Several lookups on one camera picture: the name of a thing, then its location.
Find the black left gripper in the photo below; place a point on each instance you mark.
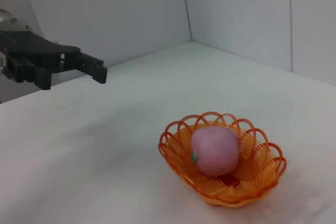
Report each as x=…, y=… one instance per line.
x=39, y=51

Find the pink toy peach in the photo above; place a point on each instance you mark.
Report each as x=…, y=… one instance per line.
x=215, y=150

